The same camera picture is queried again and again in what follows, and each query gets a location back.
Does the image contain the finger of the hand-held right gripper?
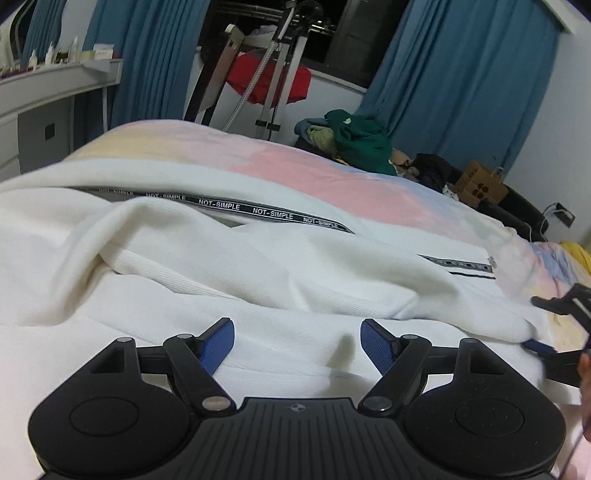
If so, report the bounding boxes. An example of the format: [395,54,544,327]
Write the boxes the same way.
[523,339,591,388]
[531,284,591,324]

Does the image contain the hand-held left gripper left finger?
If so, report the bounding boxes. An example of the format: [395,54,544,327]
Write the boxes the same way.
[92,318,237,416]

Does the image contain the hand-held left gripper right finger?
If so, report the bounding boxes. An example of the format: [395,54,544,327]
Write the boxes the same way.
[358,318,502,416]

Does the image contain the white sweatshirt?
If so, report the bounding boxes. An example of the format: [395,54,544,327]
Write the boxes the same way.
[0,157,559,467]

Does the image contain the black clothes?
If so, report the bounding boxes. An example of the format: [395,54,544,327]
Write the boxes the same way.
[409,153,451,193]

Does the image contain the beige clothes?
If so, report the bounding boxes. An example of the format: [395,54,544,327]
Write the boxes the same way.
[390,148,419,179]

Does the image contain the person's right hand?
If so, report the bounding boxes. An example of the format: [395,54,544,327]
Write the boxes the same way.
[578,353,591,441]

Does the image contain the yellow cloth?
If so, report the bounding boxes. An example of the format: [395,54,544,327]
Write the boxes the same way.
[560,240,591,278]

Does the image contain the brown paper bag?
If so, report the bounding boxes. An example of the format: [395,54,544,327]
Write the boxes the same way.
[455,161,509,211]

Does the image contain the pastel rainbow blanket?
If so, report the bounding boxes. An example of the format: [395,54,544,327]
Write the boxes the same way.
[60,119,591,480]

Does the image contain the green garment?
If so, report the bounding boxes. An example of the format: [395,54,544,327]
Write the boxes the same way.
[323,109,399,176]

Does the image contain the yellow-green cloth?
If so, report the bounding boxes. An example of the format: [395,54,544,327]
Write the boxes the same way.
[307,124,341,153]

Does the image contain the blue curtain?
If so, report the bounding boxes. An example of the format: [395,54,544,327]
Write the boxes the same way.
[74,0,219,154]
[360,0,562,186]

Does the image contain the garment steamer stand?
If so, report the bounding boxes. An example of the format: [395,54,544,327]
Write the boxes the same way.
[224,0,327,142]

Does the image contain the red garment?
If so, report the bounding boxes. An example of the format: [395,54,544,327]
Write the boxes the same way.
[226,52,313,106]

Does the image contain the white dressing table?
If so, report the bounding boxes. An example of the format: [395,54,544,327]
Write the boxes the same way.
[0,58,124,184]

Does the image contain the dark window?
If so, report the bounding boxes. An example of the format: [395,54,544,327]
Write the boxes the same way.
[198,0,413,91]

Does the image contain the row of small bottles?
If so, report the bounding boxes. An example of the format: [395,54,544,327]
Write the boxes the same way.
[28,37,85,66]

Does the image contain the wavy vanity mirror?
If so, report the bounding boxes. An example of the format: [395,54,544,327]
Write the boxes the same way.
[0,0,70,64]

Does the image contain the black wall socket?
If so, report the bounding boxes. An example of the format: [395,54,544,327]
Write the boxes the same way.
[555,202,577,228]

